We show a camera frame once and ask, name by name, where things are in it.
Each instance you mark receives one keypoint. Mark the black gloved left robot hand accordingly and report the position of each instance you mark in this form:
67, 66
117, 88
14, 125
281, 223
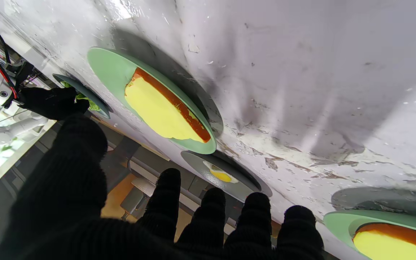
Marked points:
60, 202

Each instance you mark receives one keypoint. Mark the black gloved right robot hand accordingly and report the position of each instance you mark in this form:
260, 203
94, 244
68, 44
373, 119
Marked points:
49, 103

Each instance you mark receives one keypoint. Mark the green toy lettuce leaf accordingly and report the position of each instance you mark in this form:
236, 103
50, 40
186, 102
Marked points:
92, 105

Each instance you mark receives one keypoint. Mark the yellow toy bread slice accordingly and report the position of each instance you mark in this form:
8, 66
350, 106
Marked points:
392, 247
157, 112

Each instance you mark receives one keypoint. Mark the toy fried egg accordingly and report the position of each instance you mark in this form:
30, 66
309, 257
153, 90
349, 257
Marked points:
222, 176

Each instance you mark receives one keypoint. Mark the dark teal round plate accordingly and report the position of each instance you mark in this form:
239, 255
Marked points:
97, 104

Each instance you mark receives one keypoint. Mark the light green round plate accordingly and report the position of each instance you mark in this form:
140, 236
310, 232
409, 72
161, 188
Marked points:
110, 68
341, 225

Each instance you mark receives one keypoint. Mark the grey round plate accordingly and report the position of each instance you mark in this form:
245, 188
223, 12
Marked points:
200, 177

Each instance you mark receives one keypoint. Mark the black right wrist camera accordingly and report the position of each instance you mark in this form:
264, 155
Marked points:
20, 74

